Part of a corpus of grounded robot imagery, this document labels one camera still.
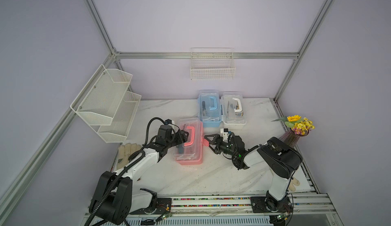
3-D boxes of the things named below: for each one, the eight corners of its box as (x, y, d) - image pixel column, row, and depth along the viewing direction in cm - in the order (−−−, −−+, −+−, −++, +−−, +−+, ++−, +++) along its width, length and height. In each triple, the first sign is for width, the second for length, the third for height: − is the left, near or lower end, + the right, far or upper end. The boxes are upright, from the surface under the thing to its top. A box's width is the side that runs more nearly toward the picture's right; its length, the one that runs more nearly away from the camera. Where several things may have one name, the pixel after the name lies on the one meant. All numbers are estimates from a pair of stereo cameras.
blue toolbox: (198, 129, 104) (198, 119, 96) (198, 100, 123) (198, 89, 114) (222, 129, 104) (224, 119, 96) (218, 100, 123) (220, 89, 114)
